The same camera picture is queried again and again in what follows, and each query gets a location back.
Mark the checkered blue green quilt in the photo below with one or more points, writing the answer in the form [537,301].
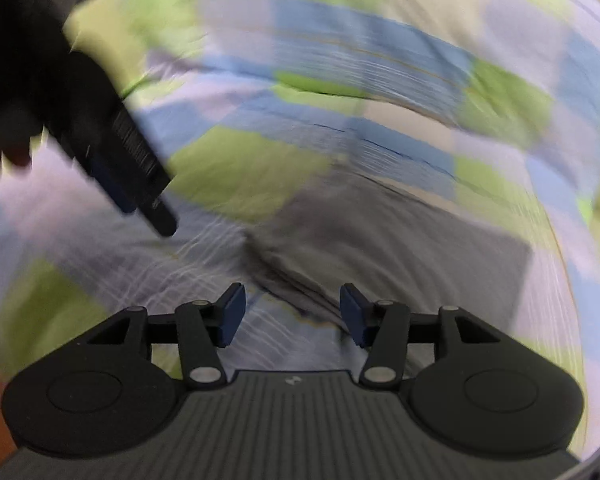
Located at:
[488,109]

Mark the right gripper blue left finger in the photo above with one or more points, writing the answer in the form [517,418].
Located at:
[232,308]

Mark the grey knit garment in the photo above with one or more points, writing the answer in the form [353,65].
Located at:
[344,227]

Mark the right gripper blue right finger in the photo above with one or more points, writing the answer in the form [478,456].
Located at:
[356,312]

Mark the person's left hand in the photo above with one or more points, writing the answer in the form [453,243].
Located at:
[17,145]

